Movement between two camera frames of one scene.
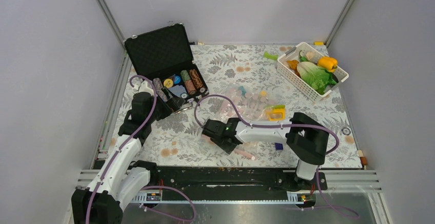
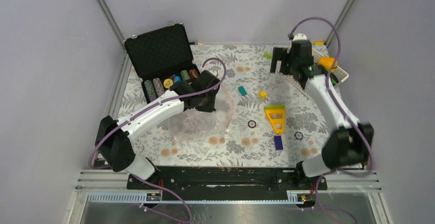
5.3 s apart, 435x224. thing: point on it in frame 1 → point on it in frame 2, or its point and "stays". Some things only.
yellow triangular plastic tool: x=276 y=114 stays
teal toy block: x=242 y=89 stays
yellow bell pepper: x=328 y=63 stays
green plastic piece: x=270 y=56 stays
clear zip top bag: x=259 y=104 → x=191 y=124
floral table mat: x=244 y=83 stays
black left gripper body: x=163 y=108 → x=208 y=103
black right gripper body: x=227 y=148 → x=287 y=63
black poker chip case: x=163 y=55 stays
